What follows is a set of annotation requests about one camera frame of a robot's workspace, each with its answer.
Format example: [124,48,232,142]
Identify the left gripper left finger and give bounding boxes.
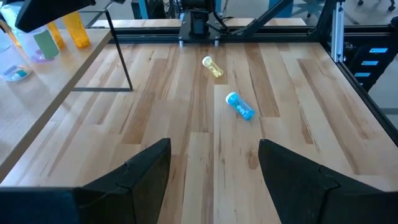
[0,138,172,224]

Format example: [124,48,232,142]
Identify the silver aluminium post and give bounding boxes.
[330,1,346,63]

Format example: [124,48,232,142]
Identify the clear bottle grey-blue pills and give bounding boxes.
[0,30,34,83]

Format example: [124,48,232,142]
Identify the black aluminium table frame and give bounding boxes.
[93,0,398,147]

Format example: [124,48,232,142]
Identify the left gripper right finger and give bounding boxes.
[257,139,398,224]

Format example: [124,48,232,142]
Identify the wooden shelf black metal legs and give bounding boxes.
[0,9,134,184]

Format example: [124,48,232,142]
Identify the clear bottle green label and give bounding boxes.
[14,24,60,63]

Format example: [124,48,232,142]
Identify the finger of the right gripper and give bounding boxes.
[14,0,96,34]

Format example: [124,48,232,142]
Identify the black box with blue lights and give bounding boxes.
[347,43,398,91]

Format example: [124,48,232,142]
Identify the pale yellow medicine bottle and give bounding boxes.
[201,55,224,79]

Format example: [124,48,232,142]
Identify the black office chair base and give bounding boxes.
[356,0,394,12]

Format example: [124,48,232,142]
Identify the amber medicine bottle white cap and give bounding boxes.
[46,21,67,50]
[61,11,91,49]

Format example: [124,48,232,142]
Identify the blue bottle with blue pills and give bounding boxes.
[225,91,256,121]

